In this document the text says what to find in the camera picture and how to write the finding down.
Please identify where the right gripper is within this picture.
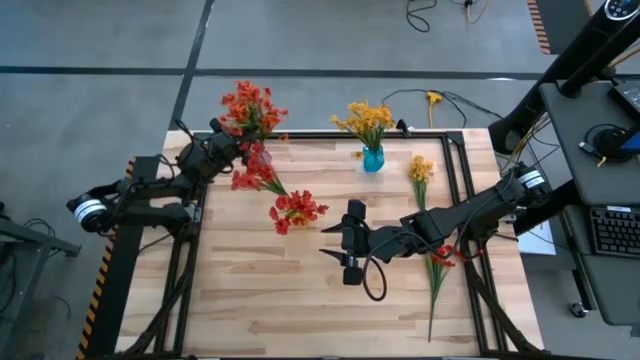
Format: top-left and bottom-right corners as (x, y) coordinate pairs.
(318, 198), (407, 287)

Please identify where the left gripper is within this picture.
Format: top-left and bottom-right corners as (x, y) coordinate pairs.
(177, 117), (251, 181)

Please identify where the red artificial flower stem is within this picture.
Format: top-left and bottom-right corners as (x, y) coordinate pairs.
(268, 188), (330, 236)
(230, 141), (290, 197)
(423, 243), (485, 344)

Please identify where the blue glass vase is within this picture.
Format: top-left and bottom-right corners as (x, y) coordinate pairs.
(361, 144), (386, 174)

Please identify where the yellow power plug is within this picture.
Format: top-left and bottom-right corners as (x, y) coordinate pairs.
(425, 90), (445, 129)

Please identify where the white paper sheet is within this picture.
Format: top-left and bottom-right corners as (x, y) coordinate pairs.
(514, 214), (557, 257)

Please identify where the hazard striped black base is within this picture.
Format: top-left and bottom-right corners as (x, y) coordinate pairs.
(74, 155), (161, 360)

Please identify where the grey desk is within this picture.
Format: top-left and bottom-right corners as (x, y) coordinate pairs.
(538, 79), (640, 326)

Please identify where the black keyboard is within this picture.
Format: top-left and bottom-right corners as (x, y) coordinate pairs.
(588, 204), (640, 260)

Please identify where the black tower fan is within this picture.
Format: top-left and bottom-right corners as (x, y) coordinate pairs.
(487, 0), (640, 156)

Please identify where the black round device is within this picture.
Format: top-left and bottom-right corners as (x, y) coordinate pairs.
(594, 127), (632, 162)

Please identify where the blue flat object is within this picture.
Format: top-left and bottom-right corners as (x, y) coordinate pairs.
(619, 130), (640, 154)

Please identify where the hazard striped floor mat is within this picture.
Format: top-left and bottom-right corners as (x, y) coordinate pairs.
(527, 0), (596, 56)

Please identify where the black laptop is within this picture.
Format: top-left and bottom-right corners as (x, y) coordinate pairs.
(607, 79), (640, 121)

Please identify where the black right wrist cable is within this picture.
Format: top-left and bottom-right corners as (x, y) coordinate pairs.
(360, 249), (389, 303)

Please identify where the black floor cable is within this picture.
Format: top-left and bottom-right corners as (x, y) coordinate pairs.
(381, 88), (469, 129)
(405, 0), (439, 34)

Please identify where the floor cable bundle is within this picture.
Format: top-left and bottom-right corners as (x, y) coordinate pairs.
(499, 112), (561, 179)

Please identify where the yellow floor cable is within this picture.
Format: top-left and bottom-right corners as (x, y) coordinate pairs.
(463, 0), (492, 26)

